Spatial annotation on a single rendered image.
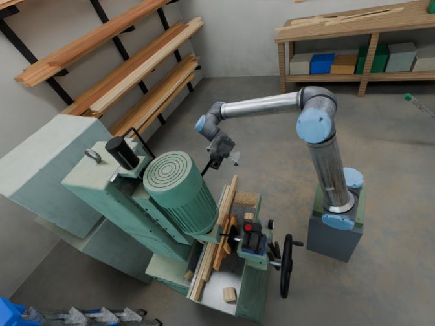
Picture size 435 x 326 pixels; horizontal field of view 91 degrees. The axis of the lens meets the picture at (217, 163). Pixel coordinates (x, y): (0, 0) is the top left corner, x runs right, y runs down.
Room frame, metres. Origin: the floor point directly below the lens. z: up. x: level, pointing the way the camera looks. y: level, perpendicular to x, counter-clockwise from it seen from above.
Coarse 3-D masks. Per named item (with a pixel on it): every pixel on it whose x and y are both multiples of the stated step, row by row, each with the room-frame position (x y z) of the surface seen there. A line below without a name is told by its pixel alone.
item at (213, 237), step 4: (216, 224) 0.51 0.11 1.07; (216, 228) 0.49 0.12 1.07; (220, 228) 0.49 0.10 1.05; (212, 232) 0.48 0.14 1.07; (216, 232) 0.47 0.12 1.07; (220, 232) 0.48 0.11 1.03; (192, 236) 0.52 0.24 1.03; (196, 236) 0.50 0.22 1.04; (200, 236) 0.49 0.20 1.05; (204, 236) 0.48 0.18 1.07; (208, 236) 0.47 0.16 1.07; (212, 236) 0.46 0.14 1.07; (216, 236) 0.45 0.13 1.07; (220, 236) 0.47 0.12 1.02; (204, 240) 0.49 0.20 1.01; (208, 240) 0.47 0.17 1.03; (212, 240) 0.46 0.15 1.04; (216, 240) 0.45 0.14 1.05; (220, 240) 0.46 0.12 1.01
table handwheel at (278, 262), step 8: (288, 240) 0.37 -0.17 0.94; (288, 248) 0.33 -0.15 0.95; (288, 256) 0.30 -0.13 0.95; (272, 264) 0.34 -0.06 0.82; (280, 264) 0.32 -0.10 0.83; (288, 264) 0.28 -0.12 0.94; (288, 272) 0.31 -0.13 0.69; (280, 280) 0.24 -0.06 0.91; (288, 280) 0.27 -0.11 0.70; (280, 288) 0.22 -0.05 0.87; (288, 288) 0.23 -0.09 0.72
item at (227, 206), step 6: (234, 180) 0.81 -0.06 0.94; (234, 186) 0.78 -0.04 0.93; (228, 198) 0.71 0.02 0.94; (228, 204) 0.67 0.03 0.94; (228, 210) 0.65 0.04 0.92; (222, 216) 0.61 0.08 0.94; (222, 222) 0.58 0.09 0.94; (210, 252) 0.45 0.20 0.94; (210, 258) 0.42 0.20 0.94; (210, 264) 0.40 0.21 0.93; (204, 270) 0.38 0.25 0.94; (210, 270) 0.38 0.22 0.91; (204, 276) 0.36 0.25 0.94
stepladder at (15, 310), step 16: (0, 304) 0.49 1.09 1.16; (0, 320) 0.42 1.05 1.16; (16, 320) 0.41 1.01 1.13; (32, 320) 0.45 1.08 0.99; (48, 320) 0.43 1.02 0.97; (64, 320) 0.49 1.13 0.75; (80, 320) 0.46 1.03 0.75; (96, 320) 0.51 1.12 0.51; (112, 320) 0.47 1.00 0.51; (128, 320) 0.51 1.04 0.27; (144, 320) 0.49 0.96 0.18
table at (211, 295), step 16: (240, 208) 0.64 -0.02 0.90; (256, 208) 0.60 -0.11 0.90; (240, 224) 0.55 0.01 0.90; (272, 240) 0.43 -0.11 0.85; (224, 272) 0.36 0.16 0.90; (240, 272) 0.33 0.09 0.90; (208, 288) 0.32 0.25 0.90; (240, 288) 0.27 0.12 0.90; (208, 304) 0.26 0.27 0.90; (224, 304) 0.24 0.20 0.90
